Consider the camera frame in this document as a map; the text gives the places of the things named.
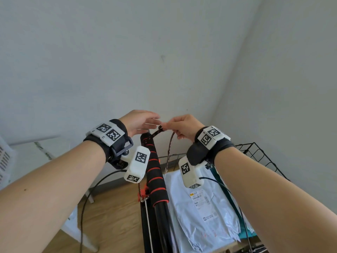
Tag person's left hand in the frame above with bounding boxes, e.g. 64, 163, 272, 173
118, 110, 161, 137

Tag person's right hand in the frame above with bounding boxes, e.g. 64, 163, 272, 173
161, 114, 206, 143

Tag black red braided bungee cord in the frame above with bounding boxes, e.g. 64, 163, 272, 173
150, 125, 176, 175

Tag black wire cart basket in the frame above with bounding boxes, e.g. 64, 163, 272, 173
137, 133, 290, 253

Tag teal mailer parcel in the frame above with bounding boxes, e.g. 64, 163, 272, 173
210, 167, 257, 239

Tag person's left forearm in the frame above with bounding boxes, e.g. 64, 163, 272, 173
0, 141, 107, 253

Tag person's right forearm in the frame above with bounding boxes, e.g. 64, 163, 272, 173
213, 147, 337, 253

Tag white marble-top side table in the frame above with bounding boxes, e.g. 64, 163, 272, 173
9, 135, 99, 253

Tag white slotted plastic basket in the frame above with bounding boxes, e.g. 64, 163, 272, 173
0, 135, 17, 192

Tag black wrist strap white markers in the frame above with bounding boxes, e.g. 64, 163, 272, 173
186, 125, 235, 166
84, 119, 134, 170

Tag white wrist camera with markers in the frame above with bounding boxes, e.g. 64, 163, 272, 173
124, 145, 151, 184
178, 155, 209, 189

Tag thin black camera cable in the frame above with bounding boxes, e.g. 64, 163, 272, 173
199, 177, 253, 253
80, 170, 128, 253

